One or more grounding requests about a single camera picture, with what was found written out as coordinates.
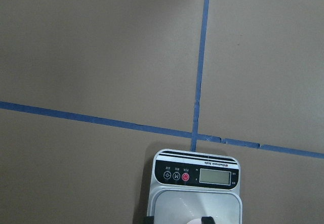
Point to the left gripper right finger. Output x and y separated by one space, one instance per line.
207 220

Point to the digital kitchen scale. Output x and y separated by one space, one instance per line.
186 186

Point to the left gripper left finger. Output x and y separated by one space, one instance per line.
148 220

